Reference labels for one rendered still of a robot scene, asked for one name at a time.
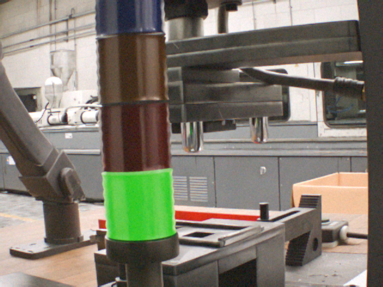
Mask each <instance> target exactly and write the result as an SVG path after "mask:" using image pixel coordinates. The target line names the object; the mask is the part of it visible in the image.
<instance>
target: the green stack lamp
mask: <svg viewBox="0 0 383 287"><path fill-rule="evenodd" d="M172 172H173V169H170V168H168V169H161V170H150V171H142V172H103V173H101V174H102V177H103V181H102V186H103V188H104V193H103V195H104V199H105V200H104V207H105V214H104V215H105V219H106V220H107V221H106V224H105V225H106V228H107V234H106V235H107V237H108V238H110V239H117V240H131V241H136V240H151V239H159V238H162V237H168V236H171V235H173V234H175V233H176V229H175V222H176V221H175V217H174V215H175V209H174V203H175V200H174V197H173V195H174V188H173V182H174V179H173V177H172Z"/></svg>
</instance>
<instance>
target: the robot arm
mask: <svg viewBox="0 0 383 287"><path fill-rule="evenodd" d="M2 47H3V45H2V42H1V39H0V140H1V141H2V143H3V144H4V146H5V147H6V149H7V150H8V152H9V154H10V156H11V157H12V159H13V161H14V163H15V167H16V168H17V170H18V171H19V176H18V178H19V179H20V181H21V183H22V184H23V186H24V187H25V188H26V189H27V190H28V192H29V193H30V194H32V195H33V196H35V201H42V202H43V204H42V207H43V213H44V226H45V236H43V238H44V240H39V241H36V242H33V243H32V242H30V243H27V244H24V245H17V246H14V247H13V246H12V247H10V248H9V251H10V255H16V256H19V257H22V258H28V259H37V258H42V257H46V256H50V255H54V254H58V253H62V252H66V251H70V250H74V249H78V248H82V247H85V246H90V245H94V244H97V241H95V242H91V241H90V238H89V236H91V235H94V234H96V230H92V229H91V228H90V229H88V230H84V231H81V229H80V211H79V209H78V201H83V200H85V193H84V191H83V189H82V187H81V185H80V184H81V181H80V180H79V178H78V176H77V173H76V170H75V167H74V165H73V164H72V163H71V160H70V159H69V157H68V156H67V155H66V153H65V152H64V150H63V149H56V147H55V146H54V145H53V144H52V143H51V142H50V141H49V140H48V139H47V138H46V137H45V135H44V134H43V133H42V131H41V130H40V129H39V128H38V126H37V125H36V124H35V122H34V120H33V119H32V117H31V116H30V115H29V113H28V111H27V109H26V108H25V106H24V104H22V101H21V100H20V98H19V97H18V95H17V93H16V92H15V91H14V89H13V86H12V85H11V83H10V82H9V79H8V77H7V74H6V69H5V67H4V65H3V64H2V62H1V60H2V59H3V58H4V54H3V49H2Z"/></svg>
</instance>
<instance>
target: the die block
mask: <svg viewBox="0 0 383 287"><path fill-rule="evenodd" d="M95 266H96V278H97V285H98V287H99V286H102V285H106V284H109V283H111V282H115V279H116V278H118V277H119V273H118V266H113V265H106V264H103V263H97V262H96V263H95ZM163 287H285V233H284V232H283V233H281V234H278V235H276V236H274V237H271V238H270V239H267V240H264V241H262V242H260V243H256V244H255V245H253V246H250V247H248V248H246V249H243V250H240V251H237V252H235V253H233V254H230V255H229V256H226V257H224V258H221V259H218V260H216V261H213V262H211V263H208V264H205V265H203V266H201V267H198V268H195V269H193V270H190V271H188V272H186V273H183V274H180V275H177V276H168V275H164V274H163Z"/></svg>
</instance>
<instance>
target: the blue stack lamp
mask: <svg viewBox="0 0 383 287"><path fill-rule="evenodd" d="M95 3H96V5H95V8H94V10H95V13H96V15H95V21H96V25H95V31H96V40H99V39H104V38H108V37H112V36H125V35H163V36H165V35H166V32H165V26H166V23H165V20H164V18H165V12H164V6H165V4H164V2H163V0H95Z"/></svg>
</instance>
